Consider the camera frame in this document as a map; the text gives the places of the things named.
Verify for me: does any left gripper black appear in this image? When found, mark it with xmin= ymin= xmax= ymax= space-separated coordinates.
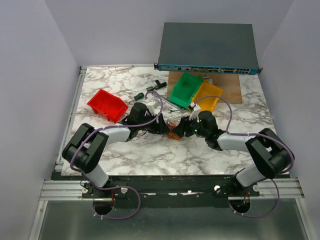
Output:
xmin=137 ymin=112 xmax=171 ymax=135

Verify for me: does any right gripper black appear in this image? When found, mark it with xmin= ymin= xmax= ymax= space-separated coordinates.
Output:
xmin=171 ymin=113 xmax=208 ymax=138

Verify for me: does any orange cable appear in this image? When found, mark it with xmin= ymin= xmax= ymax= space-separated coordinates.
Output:
xmin=164 ymin=119 xmax=187 ymax=142

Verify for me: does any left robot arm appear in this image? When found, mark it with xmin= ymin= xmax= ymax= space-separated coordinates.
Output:
xmin=62 ymin=102 xmax=170 ymax=198

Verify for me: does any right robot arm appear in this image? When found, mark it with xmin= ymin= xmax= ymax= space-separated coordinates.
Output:
xmin=172 ymin=110 xmax=295 ymax=196

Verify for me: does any silver ratchet wrench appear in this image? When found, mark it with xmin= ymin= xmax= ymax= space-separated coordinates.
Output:
xmin=162 ymin=97 xmax=186 ymax=111

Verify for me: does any small silver wrench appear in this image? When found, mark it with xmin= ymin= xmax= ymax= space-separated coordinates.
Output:
xmin=168 ymin=109 xmax=179 ymax=114

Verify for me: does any yellow plastic bin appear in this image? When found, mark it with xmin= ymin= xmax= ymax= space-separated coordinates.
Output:
xmin=191 ymin=81 xmax=223 ymax=112

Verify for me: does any green plastic bin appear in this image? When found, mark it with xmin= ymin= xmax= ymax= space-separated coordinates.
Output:
xmin=169 ymin=72 xmax=203 ymax=109

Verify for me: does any red plastic bin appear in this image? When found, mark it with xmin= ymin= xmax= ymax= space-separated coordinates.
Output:
xmin=87 ymin=89 xmax=128 ymax=123

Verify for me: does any wooden board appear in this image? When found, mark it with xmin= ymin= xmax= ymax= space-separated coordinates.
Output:
xmin=167 ymin=71 xmax=243 ymax=104

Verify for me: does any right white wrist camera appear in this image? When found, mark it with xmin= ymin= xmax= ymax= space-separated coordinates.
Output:
xmin=188 ymin=102 xmax=201 ymax=120

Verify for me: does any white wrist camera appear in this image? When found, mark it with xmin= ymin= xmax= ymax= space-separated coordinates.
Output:
xmin=188 ymin=102 xmax=201 ymax=120
xmin=146 ymin=100 xmax=160 ymax=112

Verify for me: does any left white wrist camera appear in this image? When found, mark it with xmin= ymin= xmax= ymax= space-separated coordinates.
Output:
xmin=146 ymin=100 xmax=160 ymax=112

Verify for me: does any green handled screwdriver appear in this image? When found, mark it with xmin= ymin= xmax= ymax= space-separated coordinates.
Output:
xmin=130 ymin=92 xmax=145 ymax=102

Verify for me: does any black T-handle tool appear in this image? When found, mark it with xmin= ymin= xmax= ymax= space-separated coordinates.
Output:
xmin=146 ymin=79 xmax=167 ymax=92

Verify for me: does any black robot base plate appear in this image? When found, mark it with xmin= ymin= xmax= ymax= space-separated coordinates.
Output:
xmin=50 ymin=175 xmax=267 ymax=210

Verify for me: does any blue network switch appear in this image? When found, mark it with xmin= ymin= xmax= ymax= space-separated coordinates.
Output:
xmin=154 ymin=22 xmax=263 ymax=75

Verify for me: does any aluminium frame rail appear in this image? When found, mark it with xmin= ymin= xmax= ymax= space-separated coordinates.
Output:
xmin=40 ymin=178 xmax=305 ymax=201

